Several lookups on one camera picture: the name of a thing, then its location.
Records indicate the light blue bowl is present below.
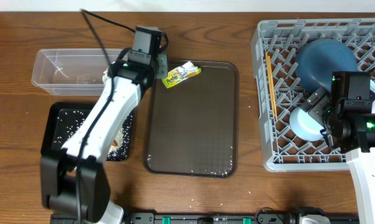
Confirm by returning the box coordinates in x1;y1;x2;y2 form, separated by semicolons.
289;107;323;141

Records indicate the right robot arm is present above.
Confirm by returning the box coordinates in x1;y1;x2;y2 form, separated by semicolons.
302;71;375;223

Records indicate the large blue plate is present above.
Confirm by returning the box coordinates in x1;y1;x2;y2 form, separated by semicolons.
295;39;357;93

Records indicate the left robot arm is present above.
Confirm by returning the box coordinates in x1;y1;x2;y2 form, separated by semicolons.
40;26;168;223

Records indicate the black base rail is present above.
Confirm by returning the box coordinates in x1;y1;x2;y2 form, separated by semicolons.
49;212;359;224

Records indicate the pile of white rice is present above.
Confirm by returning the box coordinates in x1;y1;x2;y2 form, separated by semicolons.
51;109;133;161

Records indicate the grey dishwasher rack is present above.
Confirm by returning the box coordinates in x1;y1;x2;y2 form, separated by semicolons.
251;18;375;172

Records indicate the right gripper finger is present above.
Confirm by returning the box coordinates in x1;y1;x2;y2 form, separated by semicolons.
308;107;330;126
300;87;330;113

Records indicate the brown serving tray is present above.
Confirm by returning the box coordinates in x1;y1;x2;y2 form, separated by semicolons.
144;60;239;178

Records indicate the clear plastic bin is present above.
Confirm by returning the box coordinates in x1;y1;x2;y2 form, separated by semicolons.
31;49;108;96

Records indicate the black waste tray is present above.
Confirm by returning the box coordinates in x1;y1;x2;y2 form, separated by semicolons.
40;102;134;162

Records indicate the white napkin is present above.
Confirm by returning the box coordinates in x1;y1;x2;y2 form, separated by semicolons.
102;69;110;84

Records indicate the foil snack wrapper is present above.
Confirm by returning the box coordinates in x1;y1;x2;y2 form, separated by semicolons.
162;61;201;88

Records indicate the light blue cup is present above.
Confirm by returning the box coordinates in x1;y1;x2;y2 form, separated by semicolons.
370;80;375;94

